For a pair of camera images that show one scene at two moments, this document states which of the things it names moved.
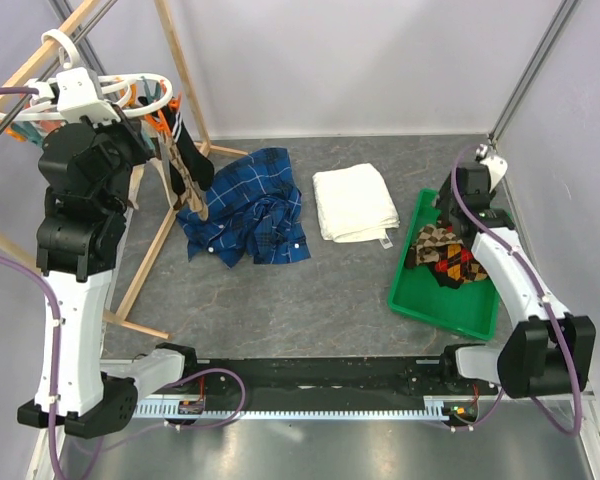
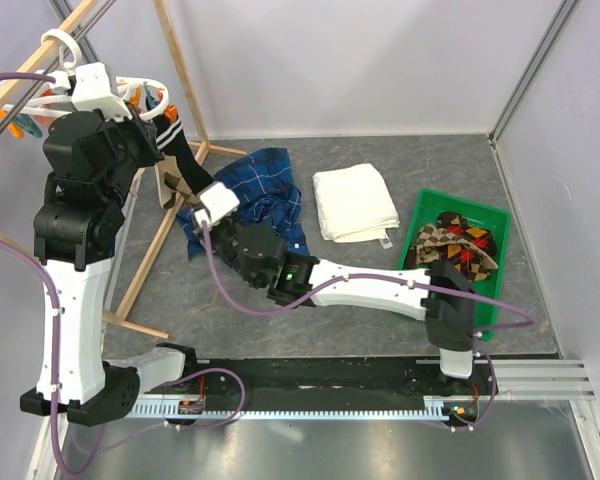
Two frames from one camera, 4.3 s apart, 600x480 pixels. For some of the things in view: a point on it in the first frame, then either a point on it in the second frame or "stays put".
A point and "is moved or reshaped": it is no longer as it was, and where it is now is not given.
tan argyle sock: (428, 241) stays put
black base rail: (320, 388) stays put
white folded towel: (354, 205) stays put
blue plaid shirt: (254, 211) stays put
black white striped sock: (200, 165) is moved or reshaped
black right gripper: (442, 199) → (214, 229)
